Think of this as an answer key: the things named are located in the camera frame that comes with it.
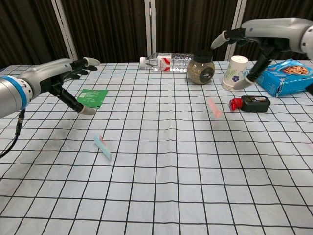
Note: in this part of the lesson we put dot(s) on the glass spice jar black lid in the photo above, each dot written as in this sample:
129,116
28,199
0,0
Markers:
199,71

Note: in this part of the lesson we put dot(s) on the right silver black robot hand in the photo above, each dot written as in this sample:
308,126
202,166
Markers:
276,31

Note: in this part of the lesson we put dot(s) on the green foil sachet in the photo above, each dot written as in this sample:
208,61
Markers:
91,96

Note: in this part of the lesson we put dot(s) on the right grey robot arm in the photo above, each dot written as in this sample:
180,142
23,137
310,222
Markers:
308,39

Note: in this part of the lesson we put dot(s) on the pink strip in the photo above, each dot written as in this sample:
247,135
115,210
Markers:
102,147

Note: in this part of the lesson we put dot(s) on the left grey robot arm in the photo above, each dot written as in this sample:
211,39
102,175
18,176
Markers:
9,95

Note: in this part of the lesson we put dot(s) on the white paper cup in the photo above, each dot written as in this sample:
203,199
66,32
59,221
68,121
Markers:
233,71

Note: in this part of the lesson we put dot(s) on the black bottle red cap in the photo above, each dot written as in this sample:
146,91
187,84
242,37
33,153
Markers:
254,102

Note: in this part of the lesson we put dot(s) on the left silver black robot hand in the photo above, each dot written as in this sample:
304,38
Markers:
46,73

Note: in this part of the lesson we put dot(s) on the black screen panel white frame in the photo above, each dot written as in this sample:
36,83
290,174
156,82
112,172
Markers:
110,29
24,29

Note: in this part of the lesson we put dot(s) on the white checkered tablecloth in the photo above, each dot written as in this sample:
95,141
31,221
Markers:
156,171

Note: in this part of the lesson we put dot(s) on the clear plastic water bottle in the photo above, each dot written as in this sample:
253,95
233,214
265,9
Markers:
166,62

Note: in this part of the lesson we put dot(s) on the blue cookie box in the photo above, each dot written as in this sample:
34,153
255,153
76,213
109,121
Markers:
288,80

